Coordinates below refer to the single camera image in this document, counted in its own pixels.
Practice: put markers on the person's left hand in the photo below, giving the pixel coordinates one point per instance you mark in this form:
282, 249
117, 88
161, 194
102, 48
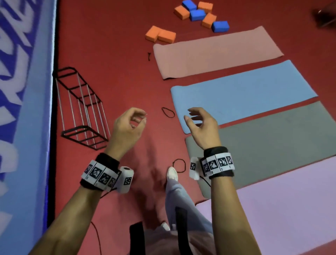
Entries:
123, 131

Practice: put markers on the person's right hand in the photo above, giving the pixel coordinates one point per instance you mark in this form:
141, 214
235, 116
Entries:
207, 134

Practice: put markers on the black elastic band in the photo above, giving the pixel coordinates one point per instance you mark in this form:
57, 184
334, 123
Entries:
173, 165
149, 56
162, 111

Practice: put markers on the light blue yoga mat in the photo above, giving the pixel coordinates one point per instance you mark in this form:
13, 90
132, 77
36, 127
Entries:
244, 92

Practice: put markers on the green yoga mat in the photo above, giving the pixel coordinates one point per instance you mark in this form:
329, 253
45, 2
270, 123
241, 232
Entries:
275, 136

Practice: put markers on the peach yoga mat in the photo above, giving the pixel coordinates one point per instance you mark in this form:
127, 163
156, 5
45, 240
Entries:
215, 52

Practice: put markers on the lilac yoga mat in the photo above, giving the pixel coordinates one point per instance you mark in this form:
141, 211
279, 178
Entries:
288, 205

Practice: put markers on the person's left forearm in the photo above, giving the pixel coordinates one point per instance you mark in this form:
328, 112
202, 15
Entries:
71, 223

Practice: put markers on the person's right forearm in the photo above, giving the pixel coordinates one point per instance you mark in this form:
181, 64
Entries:
231, 218

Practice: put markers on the person's white shoe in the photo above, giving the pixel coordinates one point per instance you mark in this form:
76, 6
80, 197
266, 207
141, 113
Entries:
172, 174
165, 226

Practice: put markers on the person's pink shirt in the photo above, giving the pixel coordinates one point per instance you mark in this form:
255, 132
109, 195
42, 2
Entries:
162, 244

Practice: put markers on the black wristband with marker tags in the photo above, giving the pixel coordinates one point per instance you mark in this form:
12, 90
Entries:
101, 172
218, 163

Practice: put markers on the black metal mat rack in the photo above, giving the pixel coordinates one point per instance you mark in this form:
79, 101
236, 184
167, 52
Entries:
65, 69

